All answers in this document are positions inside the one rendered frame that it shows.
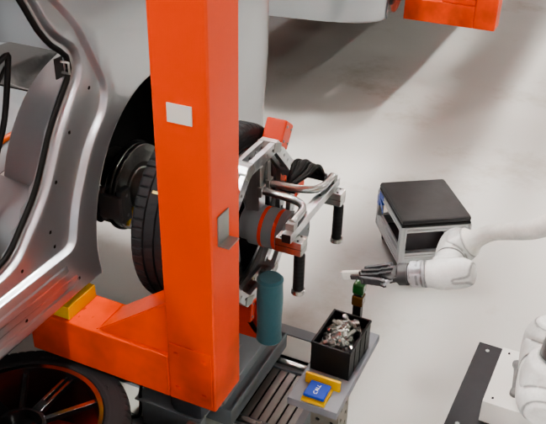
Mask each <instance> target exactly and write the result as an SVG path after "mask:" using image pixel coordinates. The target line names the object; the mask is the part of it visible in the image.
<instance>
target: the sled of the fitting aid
mask: <svg viewBox="0 0 546 424"><path fill-rule="evenodd" d="M286 347H287V332H285V331H282V340H281V341H280V342H279V343H278V344H276V345H274V346H267V347H266V348H265V349H264V351H263V352H262V354H261V355H260V357H259V358H258V359H257V361H256V362H255V363H254V364H253V366H252V367H251V369H250V370H249V372H248V373H247V374H246V376H245V377H244V379H243V380H242V381H241V382H240V384H239V385H238V386H237V388H236V390H235V391H234V392H233V394H232V395H231V397H230V398H229V400H228V401H227V402H226V403H225V404H224V405H223V404H221V406H220V407H219V409H218V410H217V411H210V412H209V414H208V415H207V416H206V417H207V418H209V419H211V420H214V421H217V422H220V423H223V424H233V423H234V422H235V420H236V418H237V417H238V416H239V415H240V414H241V412H242V410H243V409H244V407H245V406H246V404H247V403H248V401H249V400H250V399H251V398H252V396H253V394H254V393H255V392H256V390H257V388H258V387H259V385H260V384H261V382H263V380H264V379H265V377H266V376H267V374H268V372H269V371H270V370H271V368H272V367H273V365H274V364H275V363H276V361H277V360H278V358H279V357H280V355H281V354H282V352H283V351H284V349H285V348H286Z"/></svg>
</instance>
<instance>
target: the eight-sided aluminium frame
mask: <svg viewBox="0 0 546 424"><path fill-rule="evenodd" d="M269 158H270V159H271V163H272V164H273V165H274V166H275V168H276V181H280V182H284V179H285V175H286V176H287V178H288V175H289V170H290V168H291V165H292V162H293V161H294V160H293V159H292V157H291V156H290V155H289V153H288V152H287V151H286V150H285V148H284V147H282V142H280V141H279V140H275V139H271V138H267V137H262V138H261V139H258V140H257V142H256V143H255V144H254V145H252V146H251V147H250V148H249V149H248V150H247V151H245V152H244V153H243V154H242V155H241V156H239V190H240V193H239V210H240V207H241V203H242V200H243V198H244V195H245V192H246V189H247V186H248V184H249V181H250V179H251V177H252V175H253V174H254V173H255V172H256V171H257V170H258V168H259V167H260V166H262V165H264V164H265V163H266V162H267V160H268V159H269ZM275 207H277V208H280V209H287V210H290V211H294V212H295V210H294V204H291V203H289V202H286V207H285V208H284V201H283V200H280V199H275ZM271 251H272V249H270V248H266V247H264V248H263V251H262V255H261V258H260V261H259V263H258V264H257V266H256V267H255V268H254V269H253V270H252V272H251V273H250V274H249V275H248V276H247V277H246V279H245V280H244V281H243V282H242V283H241V285H240V286H239V305H242V306H245V307H249V305H251V304H252V301H253V300H254V299H255V298H256V297H257V276H258V275H259V274H260V273H262V272H265V271H275V272H276V271H277V269H278V263H279V260H280V258H281V255H282V252H278V251H275V250H274V252H273V256H272V259H271V260H269V257H270V254H271ZM247 291H248V292H247Z"/></svg>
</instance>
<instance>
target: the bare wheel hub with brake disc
mask: <svg viewBox="0 0 546 424"><path fill-rule="evenodd" d="M154 149H155V146H154V145H152V144H148V143H145V142H137V143H135V144H133V145H132V146H130V147H129V148H128V149H127V150H126V151H125V152H124V153H123V154H122V156H121V157H120V159H119V160H118V162H117V164H116V166H115V168H114V171H113V174H112V177H111V180H110V185H109V194H110V195H113V196H115V192H116V191H117V190H119V189H120V188H122V187H123V186H124V185H126V186H129V187H130V200H131V209H132V207H134V206H135V197H136V196H137V190H138V187H139V186H140V180H141V177H143V172H144V170H145V168H146V164H147V163H148V161H149V160H150V157H151V154H152V152H153V151H154ZM131 221H132V219H131ZM114 222H115V223H116V224H117V225H119V226H121V227H124V228H127V229H131V226H132V224H131V222H130V226H127V225H126V224H127V222H126V223H125V224H121V223H119V222H118V221H117V220H114Z"/></svg>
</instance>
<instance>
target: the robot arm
mask: <svg viewBox="0 0 546 424"><path fill-rule="evenodd" d="M544 237H546V214H544V215H541V216H539V217H538V218H535V219H532V220H524V221H516V222H508V223H500V224H494V225H486V226H483V227H480V228H478V229H475V230H469V229H467V228H459V227H454V228H451V229H449V230H448V231H446V232H445V233H444V234H443V235H442V237H441V238H440V240H439V243H438V244H437V249H436V252H435V257H433V258H432V260H417V261H410V263H408V262H400V263H398V264H397V266H394V264H393V262H387V263H381V264H375V265H369V266H365V267H364V268H363V269H361V270H342V271H341V276H342V280H349V279H351V280H354V279H359V280H360V282H361V284H369V285H375V286H380V287H383V288H386V284H388V283H390V284H392V283H398V284H399V285H410V286H411V287H412V288H433V289H444V290H450V289H464V288H468V287H470V286H472V285H474V283H475V280H476V277H477V268H476V265H475V263H474V262H473V261H471V260H473V259H474V258H475V257H476V256H478V255H479V254H480V248H481V247H482V246H483V245H485V244H487V243H489V242H492V241H527V240H536V239H540V238H544ZM512 367H513V380H512V388H511V389H510V393H509V395H510V396H511V397H512V398H515V400H516V403H517V408H518V410H519V411H520V413H521V414H522V416H523V417H524V418H525V419H526V420H528V421H529V422H531V423H532V424H546V315H541V316H539V317H537V318H535V319H534V320H533V321H532V322H531V323H530V324H529V325H528V326H527V328H526V330H525V332H524V334H523V338H522V344H521V347H520V352H519V359H518V360H514V361H513V362H512Z"/></svg>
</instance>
